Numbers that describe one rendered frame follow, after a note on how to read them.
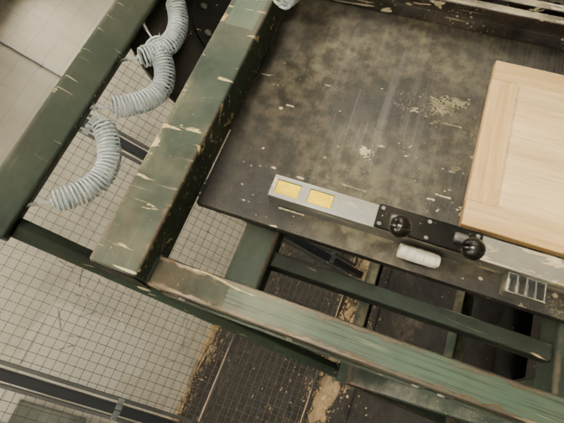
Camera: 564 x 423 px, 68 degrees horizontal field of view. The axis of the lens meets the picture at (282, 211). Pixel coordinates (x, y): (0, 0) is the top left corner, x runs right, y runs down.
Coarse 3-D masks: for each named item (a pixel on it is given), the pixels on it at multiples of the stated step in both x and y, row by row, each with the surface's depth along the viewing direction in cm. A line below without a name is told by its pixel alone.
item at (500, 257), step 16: (272, 192) 85; (304, 192) 85; (336, 192) 85; (304, 208) 85; (320, 208) 83; (336, 208) 83; (352, 208) 83; (368, 208) 83; (352, 224) 84; (368, 224) 82; (400, 240) 82; (416, 240) 80; (496, 240) 79; (448, 256) 81; (496, 256) 78; (512, 256) 78; (528, 256) 77; (544, 256) 77; (496, 272) 80; (512, 272) 78; (528, 272) 76; (544, 272) 76; (560, 272) 76; (560, 288) 76
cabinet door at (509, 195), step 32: (512, 64) 97; (512, 96) 94; (544, 96) 94; (480, 128) 92; (512, 128) 91; (544, 128) 91; (480, 160) 88; (512, 160) 88; (544, 160) 88; (480, 192) 85; (512, 192) 85; (544, 192) 85; (480, 224) 83; (512, 224) 82; (544, 224) 82
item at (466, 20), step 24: (336, 0) 110; (360, 0) 107; (384, 0) 105; (408, 0) 103; (432, 0) 100; (456, 0) 99; (480, 0) 100; (504, 0) 98; (528, 0) 98; (456, 24) 104; (480, 24) 102; (504, 24) 100; (528, 24) 98; (552, 24) 96
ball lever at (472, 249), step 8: (456, 232) 78; (456, 240) 78; (464, 240) 69; (472, 240) 67; (480, 240) 67; (464, 248) 68; (472, 248) 67; (480, 248) 66; (464, 256) 68; (472, 256) 67; (480, 256) 67
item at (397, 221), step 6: (396, 216) 80; (402, 216) 70; (390, 222) 70; (396, 222) 69; (402, 222) 69; (408, 222) 69; (390, 228) 70; (396, 228) 69; (402, 228) 69; (408, 228) 69; (396, 234) 69; (402, 234) 69; (408, 234) 69
